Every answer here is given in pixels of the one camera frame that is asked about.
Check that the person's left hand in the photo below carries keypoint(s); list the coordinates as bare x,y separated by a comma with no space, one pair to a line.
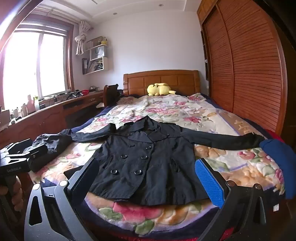
17,197

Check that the metal pot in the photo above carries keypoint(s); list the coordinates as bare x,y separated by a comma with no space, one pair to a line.
94,88

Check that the red cloth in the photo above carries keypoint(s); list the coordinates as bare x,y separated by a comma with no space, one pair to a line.
276,136

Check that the floral blanket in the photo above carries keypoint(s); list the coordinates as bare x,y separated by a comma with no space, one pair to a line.
175,111

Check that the black devices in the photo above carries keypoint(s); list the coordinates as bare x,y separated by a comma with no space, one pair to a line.
75,95

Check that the wooden chair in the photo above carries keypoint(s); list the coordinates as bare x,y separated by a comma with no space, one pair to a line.
111,92

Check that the yellow plush toy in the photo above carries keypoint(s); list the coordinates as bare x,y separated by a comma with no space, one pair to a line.
159,89

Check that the tied beige curtain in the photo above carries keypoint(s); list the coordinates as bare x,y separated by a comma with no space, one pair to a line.
81,39

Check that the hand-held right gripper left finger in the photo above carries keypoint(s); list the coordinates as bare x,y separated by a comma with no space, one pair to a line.
90,171

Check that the window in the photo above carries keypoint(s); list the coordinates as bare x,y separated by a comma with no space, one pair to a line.
34,64

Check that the wooden desk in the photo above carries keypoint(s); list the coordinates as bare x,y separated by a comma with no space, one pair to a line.
46,118

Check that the black double-breasted coat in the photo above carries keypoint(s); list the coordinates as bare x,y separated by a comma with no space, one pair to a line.
148,166

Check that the wooden bed headboard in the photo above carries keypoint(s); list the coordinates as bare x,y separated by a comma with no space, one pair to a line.
161,78

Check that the white paper bag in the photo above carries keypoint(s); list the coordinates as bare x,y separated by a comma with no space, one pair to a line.
97,53

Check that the white wall shelf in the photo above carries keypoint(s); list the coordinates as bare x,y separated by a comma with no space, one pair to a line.
105,64

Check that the crumpled dark cloth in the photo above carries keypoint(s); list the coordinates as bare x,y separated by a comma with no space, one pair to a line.
55,143

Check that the wooden slatted wardrobe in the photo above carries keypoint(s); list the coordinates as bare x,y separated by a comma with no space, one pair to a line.
242,58

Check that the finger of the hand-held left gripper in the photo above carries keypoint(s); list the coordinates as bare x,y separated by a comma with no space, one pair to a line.
39,161

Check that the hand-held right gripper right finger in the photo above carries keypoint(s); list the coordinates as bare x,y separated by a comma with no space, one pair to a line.
209,183

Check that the blue garment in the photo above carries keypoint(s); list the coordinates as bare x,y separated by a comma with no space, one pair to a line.
274,162

